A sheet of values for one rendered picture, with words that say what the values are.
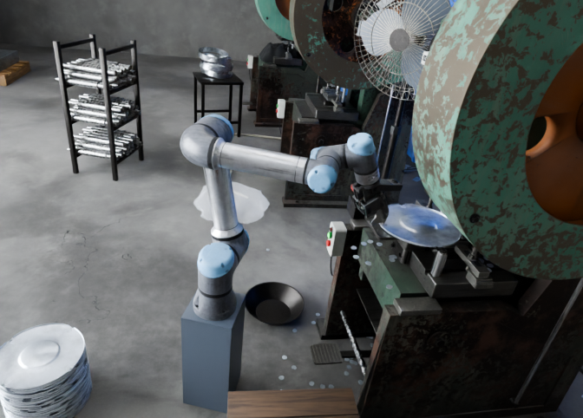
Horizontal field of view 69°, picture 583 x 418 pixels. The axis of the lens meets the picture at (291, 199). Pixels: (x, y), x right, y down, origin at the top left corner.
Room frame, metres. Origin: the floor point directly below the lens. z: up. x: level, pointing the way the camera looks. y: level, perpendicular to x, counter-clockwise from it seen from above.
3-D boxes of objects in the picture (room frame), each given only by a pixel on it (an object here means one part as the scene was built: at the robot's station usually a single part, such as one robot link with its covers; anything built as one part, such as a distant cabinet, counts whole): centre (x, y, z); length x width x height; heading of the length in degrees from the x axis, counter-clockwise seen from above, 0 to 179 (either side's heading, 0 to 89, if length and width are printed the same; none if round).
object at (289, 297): (1.61, 0.02, 0.04); 0.30 x 0.30 x 0.07
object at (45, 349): (1.02, 0.82, 0.23); 0.29 x 0.29 x 0.01
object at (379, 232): (1.28, -0.41, 0.72); 0.25 x 0.14 x 0.14; 103
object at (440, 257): (1.12, -0.49, 0.75); 0.03 x 0.03 x 0.10; 13
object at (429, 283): (1.32, -0.58, 0.68); 0.45 x 0.30 x 0.06; 13
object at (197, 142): (1.12, 0.12, 1.03); 0.49 x 0.11 x 0.12; 80
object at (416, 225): (1.30, -0.45, 0.79); 0.29 x 0.29 x 0.01
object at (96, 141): (3.01, 1.47, 0.47); 0.46 x 0.43 x 0.95; 83
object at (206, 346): (1.13, 0.23, 0.23); 0.18 x 0.18 x 0.45; 83
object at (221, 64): (4.10, 0.85, 0.40); 0.45 x 0.40 x 0.79; 25
